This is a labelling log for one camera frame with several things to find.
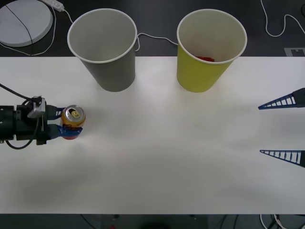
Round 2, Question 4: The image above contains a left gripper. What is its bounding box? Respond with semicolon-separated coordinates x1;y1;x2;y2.
14;103;83;146

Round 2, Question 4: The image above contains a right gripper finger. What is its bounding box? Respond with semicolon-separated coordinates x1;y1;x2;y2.
257;87;305;111
259;149;305;168

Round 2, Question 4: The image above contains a yellow and red drink can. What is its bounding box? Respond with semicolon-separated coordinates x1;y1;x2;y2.
60;104;86;141

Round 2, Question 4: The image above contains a grey marker plate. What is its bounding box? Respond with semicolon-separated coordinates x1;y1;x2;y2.
284;47;305;57

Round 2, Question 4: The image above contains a yellow-green waste bin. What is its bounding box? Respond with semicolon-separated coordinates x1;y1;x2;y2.
176;9;248;94

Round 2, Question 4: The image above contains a round white disc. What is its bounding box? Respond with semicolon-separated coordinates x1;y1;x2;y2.
0;0;54;47

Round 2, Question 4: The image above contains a white power strip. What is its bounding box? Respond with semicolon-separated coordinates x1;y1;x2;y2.
41;0;65;11

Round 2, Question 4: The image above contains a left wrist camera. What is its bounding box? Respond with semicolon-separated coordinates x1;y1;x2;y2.
27;95;46;119

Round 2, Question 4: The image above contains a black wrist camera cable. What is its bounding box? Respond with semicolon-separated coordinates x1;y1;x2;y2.
5;118;40;150

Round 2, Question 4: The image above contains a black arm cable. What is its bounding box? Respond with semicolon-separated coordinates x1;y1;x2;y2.
0;83;33;101

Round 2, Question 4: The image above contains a white power strip cable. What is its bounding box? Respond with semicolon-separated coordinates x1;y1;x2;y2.
62;8;179;52

